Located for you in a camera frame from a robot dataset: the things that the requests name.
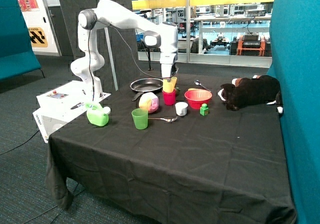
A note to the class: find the red plastic bowl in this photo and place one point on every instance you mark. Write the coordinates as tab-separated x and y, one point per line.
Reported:
197	97

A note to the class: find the green toy pepper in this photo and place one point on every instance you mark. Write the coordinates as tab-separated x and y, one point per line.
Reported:
177	91

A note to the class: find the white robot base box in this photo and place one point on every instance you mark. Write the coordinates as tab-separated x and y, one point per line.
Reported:
55	107

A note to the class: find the green toy block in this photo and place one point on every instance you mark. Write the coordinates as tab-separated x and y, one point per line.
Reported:
204	109

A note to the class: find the metal spoon front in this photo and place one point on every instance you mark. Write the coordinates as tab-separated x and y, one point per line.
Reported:
169	120

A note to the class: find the pink plastic cup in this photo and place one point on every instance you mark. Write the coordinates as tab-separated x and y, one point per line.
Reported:
169	98

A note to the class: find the metal spoon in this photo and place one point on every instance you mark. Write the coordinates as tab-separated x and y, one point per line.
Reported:
198	83
169	120

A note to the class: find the black pen on base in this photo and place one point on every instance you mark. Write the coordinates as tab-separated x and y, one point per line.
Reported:
77	105

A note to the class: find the black frying pan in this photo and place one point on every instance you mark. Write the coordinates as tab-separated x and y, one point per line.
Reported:
146	85

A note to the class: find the teal partition right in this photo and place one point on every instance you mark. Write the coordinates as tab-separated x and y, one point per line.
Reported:
295	46

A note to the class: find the green plastic cup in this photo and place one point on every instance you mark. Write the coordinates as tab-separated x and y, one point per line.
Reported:
140	118

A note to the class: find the yellow plastic cup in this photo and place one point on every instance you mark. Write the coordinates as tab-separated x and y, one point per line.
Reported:
169	86

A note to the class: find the teal sofa left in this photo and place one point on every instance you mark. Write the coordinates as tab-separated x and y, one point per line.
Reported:
16	53

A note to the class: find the green toy watering can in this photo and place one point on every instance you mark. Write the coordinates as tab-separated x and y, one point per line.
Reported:
96	114

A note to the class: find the white small cup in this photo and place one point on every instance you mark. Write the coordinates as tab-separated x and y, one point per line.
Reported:
181	108

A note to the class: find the black yellow sign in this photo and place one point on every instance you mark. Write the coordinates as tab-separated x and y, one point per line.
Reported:
37	37

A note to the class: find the multicolour plush ball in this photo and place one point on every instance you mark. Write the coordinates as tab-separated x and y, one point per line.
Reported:
149	101

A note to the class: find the orange black machine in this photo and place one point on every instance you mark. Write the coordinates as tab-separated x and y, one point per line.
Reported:
251	44

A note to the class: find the metal spoon back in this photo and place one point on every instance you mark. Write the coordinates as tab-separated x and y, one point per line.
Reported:
198	83

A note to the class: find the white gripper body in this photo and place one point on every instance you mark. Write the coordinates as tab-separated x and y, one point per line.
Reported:
168	64

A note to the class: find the black tablecloth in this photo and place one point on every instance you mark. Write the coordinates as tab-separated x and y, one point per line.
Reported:
227	167

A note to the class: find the black tripod stand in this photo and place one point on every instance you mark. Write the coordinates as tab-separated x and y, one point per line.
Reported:
147	50

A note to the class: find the black brown plush dog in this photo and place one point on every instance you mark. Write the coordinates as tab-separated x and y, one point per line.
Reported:
243	92

